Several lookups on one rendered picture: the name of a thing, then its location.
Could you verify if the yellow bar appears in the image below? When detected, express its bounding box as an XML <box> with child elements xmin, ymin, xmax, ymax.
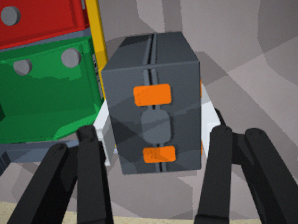
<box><xmin>85</xmin><ymin>0</ymin><xmax>108</xmax><ymax>100</ymax></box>

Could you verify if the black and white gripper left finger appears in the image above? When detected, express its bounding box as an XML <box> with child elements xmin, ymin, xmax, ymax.
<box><xmin>7</xmin><ymin>99</ymin><xmax>116</xmax><ymax>224</ymax></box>

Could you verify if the grey metal disc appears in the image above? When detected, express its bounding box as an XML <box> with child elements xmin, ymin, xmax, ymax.
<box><xmin>1</xmin><ymin>6</ymin><xmax>21</xmax><ymax>26</ymax></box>
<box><xmin>61</xmin><ymin>48</ymin><xmax>81</xmax><ymax>68</ymax></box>
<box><xmin>13</xmin><ymin>59</ymin><xmax>32</xmax><ymax>76</ymax></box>

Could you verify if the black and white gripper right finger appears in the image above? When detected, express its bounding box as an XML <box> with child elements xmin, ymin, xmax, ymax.
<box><xmin>193</xmin><ymin>84</ymin><xmax>298</xmax><ymax>224</ymax></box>

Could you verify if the green bin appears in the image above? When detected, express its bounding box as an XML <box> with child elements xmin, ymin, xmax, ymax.
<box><xmin>0</xmin><ymin>36</ymin><xmax>105</xmax><ymax>144</ymax></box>

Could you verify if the dark grey case with orange latches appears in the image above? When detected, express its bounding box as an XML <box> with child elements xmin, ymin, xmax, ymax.
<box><xmin>100</xmin><ymin>31</ymin><xmax>202</xmax><ymax>175</ymax></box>

